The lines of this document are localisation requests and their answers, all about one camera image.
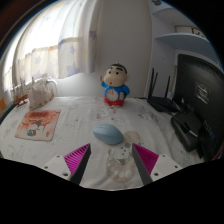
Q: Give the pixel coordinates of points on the white printed tablecloth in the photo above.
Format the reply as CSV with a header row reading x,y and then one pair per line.
x,y
80,116

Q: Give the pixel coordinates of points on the cartoon boy figure clock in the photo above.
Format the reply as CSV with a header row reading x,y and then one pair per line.
x,y
115,86

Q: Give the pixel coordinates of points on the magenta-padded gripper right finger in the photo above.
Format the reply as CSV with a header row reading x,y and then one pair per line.
x,y
147,159

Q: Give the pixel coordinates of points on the white conch shell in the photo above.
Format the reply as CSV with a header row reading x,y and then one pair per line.
x,y
40,95

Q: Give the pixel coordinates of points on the white star-print curtain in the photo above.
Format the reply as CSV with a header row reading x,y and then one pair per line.
x,y
53,50

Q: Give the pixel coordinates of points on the red printed mouse pad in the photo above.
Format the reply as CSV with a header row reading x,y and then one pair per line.
x,y
38,125

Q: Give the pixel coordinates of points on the black router with antennas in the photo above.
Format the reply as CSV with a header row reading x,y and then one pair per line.
x,y
163,102

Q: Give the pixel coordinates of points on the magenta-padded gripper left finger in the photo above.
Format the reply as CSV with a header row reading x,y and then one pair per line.
x,y
76,158

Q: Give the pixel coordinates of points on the white wall shelf unit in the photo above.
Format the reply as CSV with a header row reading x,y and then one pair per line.
x,y
186,41

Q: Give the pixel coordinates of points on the black computer monitor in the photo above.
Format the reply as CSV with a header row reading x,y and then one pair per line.
x,y
203,93

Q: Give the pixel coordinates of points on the light blue computer mouse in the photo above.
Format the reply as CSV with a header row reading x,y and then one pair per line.
x,y
107,134

